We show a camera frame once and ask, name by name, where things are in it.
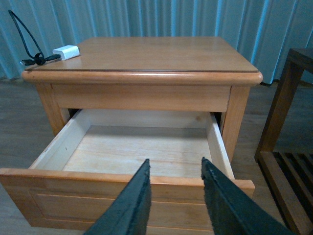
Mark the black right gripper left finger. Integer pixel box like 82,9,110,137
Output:
84,159,152,235

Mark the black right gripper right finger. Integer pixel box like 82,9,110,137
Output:
201,158,294,235

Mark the wooden drawer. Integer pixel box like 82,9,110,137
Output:
0,110,255,235

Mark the white charger adapter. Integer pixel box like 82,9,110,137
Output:
52,45,80,60

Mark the black charger cable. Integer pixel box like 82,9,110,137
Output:
8,9,62,66

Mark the dark wooden slatted rack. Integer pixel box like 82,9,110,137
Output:
255,48,313,235

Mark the light wooden nightstand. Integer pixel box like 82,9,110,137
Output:
22,37,263,159

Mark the pale green pleated curtain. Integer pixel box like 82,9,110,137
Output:
0,0,313,84

